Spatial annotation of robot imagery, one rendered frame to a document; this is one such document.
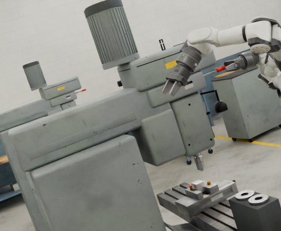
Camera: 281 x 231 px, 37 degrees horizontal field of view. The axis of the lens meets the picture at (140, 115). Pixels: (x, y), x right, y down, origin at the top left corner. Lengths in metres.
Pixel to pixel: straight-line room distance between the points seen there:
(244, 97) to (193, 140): 4.63
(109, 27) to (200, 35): 0.53
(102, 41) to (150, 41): 7.19
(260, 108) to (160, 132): 4.98
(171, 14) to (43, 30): 2.82
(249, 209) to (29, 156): 1.02
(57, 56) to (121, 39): 6.66
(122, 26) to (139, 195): 0.83
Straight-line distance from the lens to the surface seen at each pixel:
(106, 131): 2.05
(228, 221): 2.29
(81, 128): 2.02
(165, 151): 2.15
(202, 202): 2.48
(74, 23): 8.88
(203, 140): 2.26
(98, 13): 2.11
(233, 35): 1.72
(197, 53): 1.76
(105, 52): 2.11
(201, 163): 2.35
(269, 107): 7.14
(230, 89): 6.79
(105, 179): 1.95
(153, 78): 2.10
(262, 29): 1.71
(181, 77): 1.72
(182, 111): 2.19
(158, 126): 2.12
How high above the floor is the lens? 1.92
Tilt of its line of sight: 8 degrees down
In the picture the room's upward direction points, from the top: 18 degrees counter-clockwise
